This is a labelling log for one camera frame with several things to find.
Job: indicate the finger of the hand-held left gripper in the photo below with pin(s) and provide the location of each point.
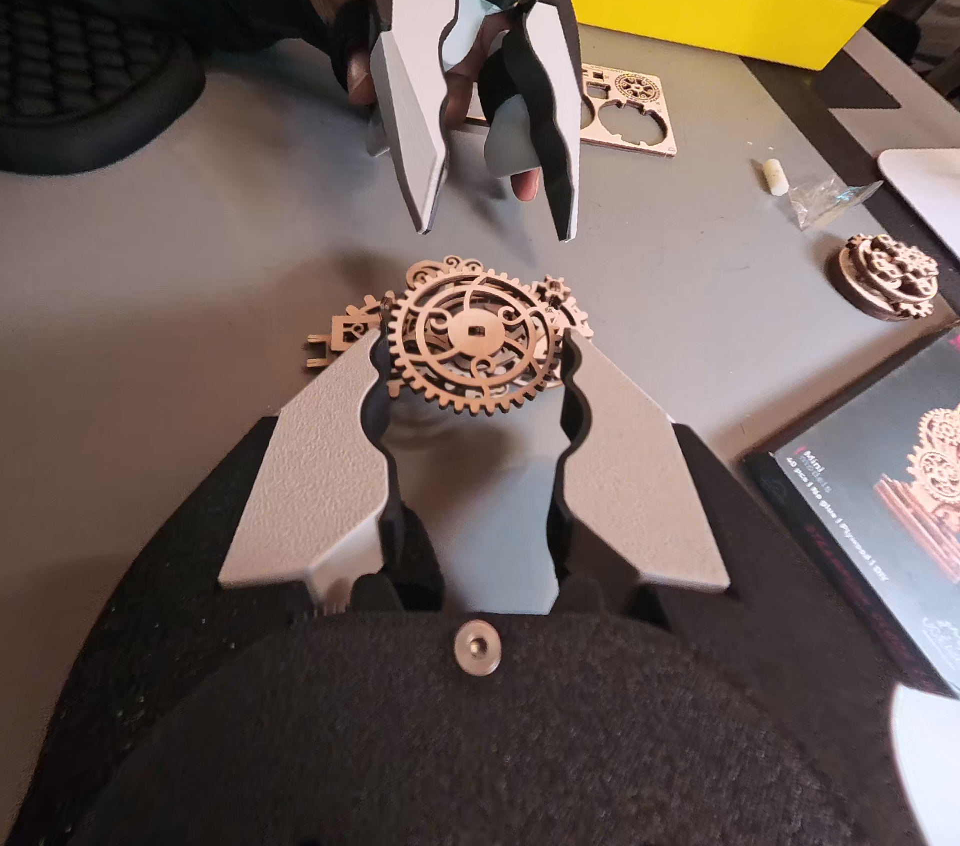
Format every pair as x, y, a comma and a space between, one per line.
559, 110
412, 73

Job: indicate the white smooth object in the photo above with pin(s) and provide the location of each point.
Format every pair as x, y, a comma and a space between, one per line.
930, 771

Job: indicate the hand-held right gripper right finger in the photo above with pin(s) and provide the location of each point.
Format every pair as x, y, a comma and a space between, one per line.
637, 486

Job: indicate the white rounded pad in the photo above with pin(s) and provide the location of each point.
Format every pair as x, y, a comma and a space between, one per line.
926, 185

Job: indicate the white wax stick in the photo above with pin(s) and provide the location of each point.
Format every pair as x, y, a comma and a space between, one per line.
775, 176

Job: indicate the black mesh chair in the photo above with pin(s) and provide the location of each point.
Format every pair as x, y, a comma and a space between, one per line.
75, 73

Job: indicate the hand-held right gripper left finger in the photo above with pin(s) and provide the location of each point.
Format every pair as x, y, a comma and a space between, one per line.
315, 486

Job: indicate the black model kit box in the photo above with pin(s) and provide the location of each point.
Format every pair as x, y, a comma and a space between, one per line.
847, 523

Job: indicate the long wooden part sheet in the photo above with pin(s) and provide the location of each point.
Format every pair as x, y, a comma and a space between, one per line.
667, 129

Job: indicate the small round wooden gear model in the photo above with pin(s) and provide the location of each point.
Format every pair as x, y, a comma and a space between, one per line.
889, 276

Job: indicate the large wooden gear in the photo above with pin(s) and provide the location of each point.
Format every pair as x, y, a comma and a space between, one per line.
450, 328

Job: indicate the clear plastic bag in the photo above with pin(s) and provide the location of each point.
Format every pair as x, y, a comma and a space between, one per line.
821, 200

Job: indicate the wooden clock model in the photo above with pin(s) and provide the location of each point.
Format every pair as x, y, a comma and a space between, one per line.
341, 330

